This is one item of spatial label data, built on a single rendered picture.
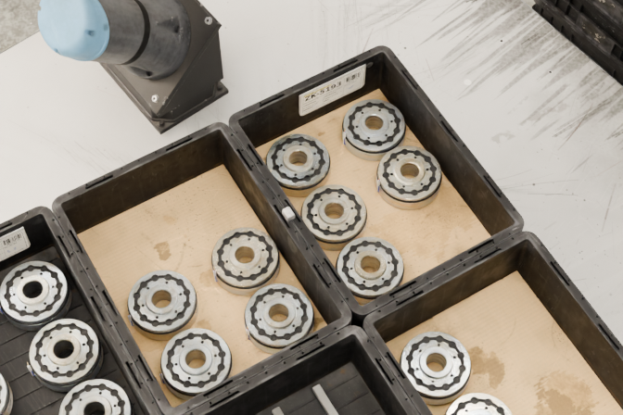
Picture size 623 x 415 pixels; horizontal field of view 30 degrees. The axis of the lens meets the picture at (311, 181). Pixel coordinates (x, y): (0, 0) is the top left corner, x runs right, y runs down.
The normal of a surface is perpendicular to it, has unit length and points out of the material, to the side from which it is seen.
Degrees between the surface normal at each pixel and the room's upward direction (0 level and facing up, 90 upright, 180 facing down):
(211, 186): 0
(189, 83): 90
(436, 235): 0
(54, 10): 48
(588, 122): 0
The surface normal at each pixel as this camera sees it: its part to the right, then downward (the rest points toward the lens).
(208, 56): 0.62, 0.67
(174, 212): 0.00, -0.52
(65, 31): -0.50, 0.11
